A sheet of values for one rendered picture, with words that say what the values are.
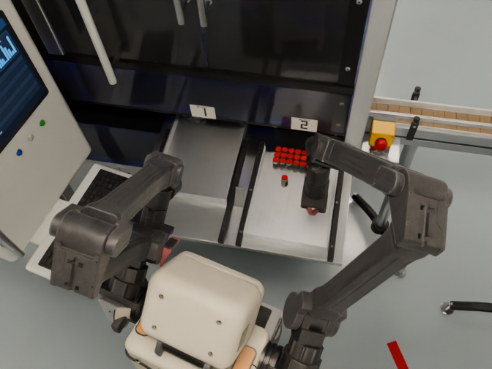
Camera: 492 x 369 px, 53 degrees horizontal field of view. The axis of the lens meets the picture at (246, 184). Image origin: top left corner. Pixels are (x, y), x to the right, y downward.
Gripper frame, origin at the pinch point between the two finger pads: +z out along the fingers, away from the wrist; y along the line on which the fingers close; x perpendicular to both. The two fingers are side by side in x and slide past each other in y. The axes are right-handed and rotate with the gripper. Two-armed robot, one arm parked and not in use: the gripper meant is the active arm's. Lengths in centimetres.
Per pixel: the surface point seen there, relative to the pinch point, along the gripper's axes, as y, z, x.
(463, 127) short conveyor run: 51, 7, -46
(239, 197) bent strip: 13.6, 15.2, 24.0
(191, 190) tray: 15.5, 17.8, 40.8
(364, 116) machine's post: 34.3, -7.3, -11.5
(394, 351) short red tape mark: 13, 107, -44
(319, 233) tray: 6.9, 18.9, -3.1
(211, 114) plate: 36, 1, 38
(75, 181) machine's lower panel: 46, 63, 110
